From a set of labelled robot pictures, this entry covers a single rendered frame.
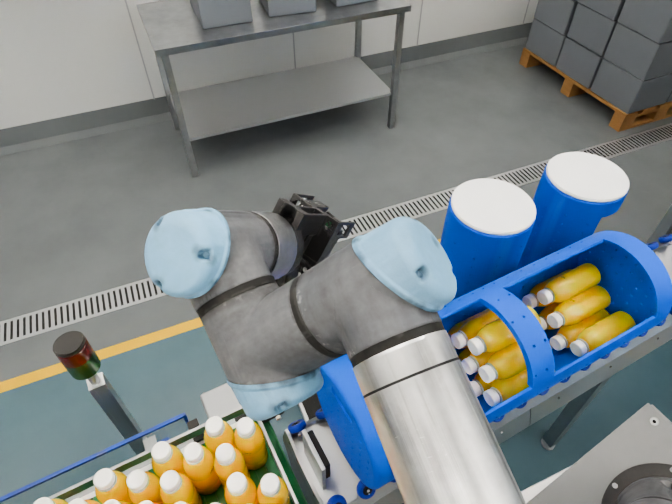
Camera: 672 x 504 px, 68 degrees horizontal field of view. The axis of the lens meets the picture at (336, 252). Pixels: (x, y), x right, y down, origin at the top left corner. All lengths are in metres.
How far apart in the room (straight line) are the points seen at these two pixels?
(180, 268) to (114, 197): 3.17
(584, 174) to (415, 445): 1.71
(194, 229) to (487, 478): 0.28
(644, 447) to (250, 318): 0.72
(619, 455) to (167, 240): 0.79
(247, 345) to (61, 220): 3.18
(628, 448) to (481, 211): 0.94
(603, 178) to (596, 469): 1.23
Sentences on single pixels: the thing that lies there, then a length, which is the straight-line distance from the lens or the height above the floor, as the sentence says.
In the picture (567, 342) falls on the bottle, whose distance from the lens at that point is 1.47.
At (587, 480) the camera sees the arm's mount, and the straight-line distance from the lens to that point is 1.00.
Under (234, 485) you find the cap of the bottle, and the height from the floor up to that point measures 1.08.
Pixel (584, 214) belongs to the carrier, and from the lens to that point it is 1.92.
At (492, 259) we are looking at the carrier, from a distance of 1.73.
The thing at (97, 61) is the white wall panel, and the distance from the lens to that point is 4.09.
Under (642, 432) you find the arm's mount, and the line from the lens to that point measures 0.98.
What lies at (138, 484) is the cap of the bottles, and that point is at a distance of 1.18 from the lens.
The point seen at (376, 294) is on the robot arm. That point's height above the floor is 1.87.
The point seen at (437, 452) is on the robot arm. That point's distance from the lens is 0.35.
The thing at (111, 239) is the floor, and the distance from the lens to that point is 3.29.
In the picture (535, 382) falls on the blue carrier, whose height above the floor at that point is 1.14.
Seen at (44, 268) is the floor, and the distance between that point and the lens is 3.29.
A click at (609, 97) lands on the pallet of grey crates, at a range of 4.46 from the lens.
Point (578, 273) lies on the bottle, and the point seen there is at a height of 1.13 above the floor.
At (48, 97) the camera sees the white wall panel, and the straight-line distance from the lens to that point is 4.21.
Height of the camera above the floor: 2.14
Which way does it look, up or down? 47 degrees down
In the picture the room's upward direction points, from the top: straight up
